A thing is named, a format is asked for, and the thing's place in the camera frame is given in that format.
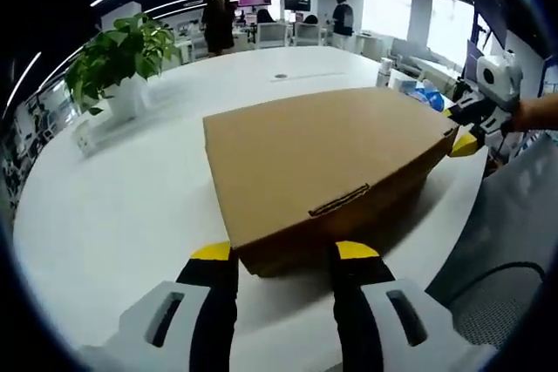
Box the white office chair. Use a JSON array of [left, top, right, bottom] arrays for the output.
[[254, 22, 292, 50], [293, 22, 324, 47]]

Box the green potted plant white pot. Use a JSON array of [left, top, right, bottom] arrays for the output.
[[64, 12, 182, 120]]

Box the grey mesh office chair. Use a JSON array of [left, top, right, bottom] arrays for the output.
[[425, 136, 558, 354]]

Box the blue grey monitor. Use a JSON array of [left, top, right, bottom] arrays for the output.
[[464, 39, 480, 82]]

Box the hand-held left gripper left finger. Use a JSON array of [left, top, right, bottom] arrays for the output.
[[80, 240, 241, 372]]

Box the white bottle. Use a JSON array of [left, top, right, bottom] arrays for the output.
[[377, 57, 393, 89]]

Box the brown cardboard shoe box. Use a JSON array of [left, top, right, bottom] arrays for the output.
[[202, 86, 461, 280]]

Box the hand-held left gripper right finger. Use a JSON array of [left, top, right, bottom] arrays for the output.
[[331, 240, 499, 372]]

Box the large dark panel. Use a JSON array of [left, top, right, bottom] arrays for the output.
[[473, 0, 510, 49]]

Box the blue plastic bag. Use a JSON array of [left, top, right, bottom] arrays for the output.
[[403, 78, 454, 112]]

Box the small white box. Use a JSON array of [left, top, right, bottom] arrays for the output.
[[389, 67, 423, 91]]

